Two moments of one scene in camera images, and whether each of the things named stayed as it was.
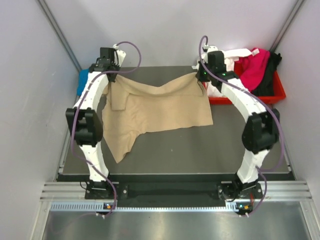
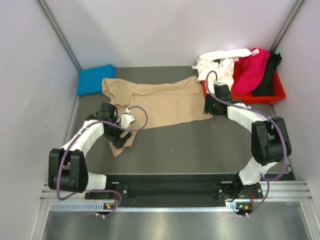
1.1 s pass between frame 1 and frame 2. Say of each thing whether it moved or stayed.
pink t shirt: stayed
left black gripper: moved
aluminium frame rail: stayed
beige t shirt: moved
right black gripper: moved
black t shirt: stayed
